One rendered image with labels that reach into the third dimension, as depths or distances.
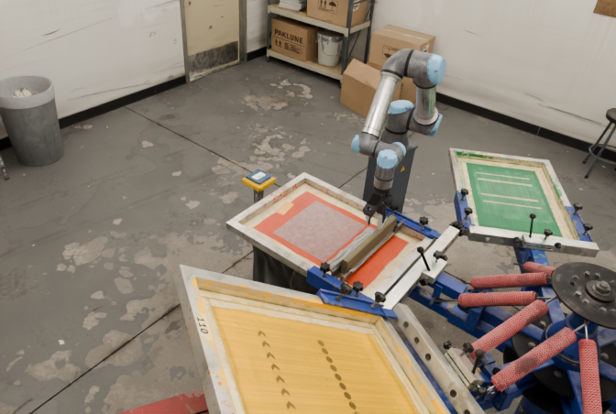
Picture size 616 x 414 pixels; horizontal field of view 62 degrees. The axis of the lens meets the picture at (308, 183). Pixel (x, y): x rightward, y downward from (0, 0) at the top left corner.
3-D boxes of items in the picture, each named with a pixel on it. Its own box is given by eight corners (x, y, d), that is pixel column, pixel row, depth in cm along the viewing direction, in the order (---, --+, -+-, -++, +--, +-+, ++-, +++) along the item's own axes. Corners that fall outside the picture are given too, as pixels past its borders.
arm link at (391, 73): (386, 38, 215) (346, 147, 213) (412, 44, 211) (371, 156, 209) (390, 49, 226) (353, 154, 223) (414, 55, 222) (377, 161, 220)
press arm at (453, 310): (295, 236, 251) (295, 226, 248) (302, 230, 255) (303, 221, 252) (551, 380, 192) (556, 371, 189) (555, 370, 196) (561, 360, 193)
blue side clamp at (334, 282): (305, 281, 215) (306, 269, 211) (313, 275, 219) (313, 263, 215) (366, 318, 201) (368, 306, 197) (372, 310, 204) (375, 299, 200)
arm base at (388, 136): (390, 133, 274) (393, 116, 268) (413, 145, 265) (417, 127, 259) (373, 142, 264) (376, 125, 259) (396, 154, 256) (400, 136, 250)
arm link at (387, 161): (401, 151, 203) (394, 160, 197) (397, 174, 209) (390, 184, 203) (382, 146, 206) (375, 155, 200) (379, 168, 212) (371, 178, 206)
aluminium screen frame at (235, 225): (225, 228, 238) (225, 222, 236) (303, 178, 278) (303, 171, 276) (368, 315, 201) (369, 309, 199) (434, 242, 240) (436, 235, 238)
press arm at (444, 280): (420, 281, 212) (423, 273, 209) (426, 274, 216) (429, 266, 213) (459, 302, 204) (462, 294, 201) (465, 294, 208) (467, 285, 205)
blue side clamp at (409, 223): (375, 220, 253) (377, 209, 249) (380, 215, 256) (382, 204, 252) (430, 247, 238) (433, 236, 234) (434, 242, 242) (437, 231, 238)
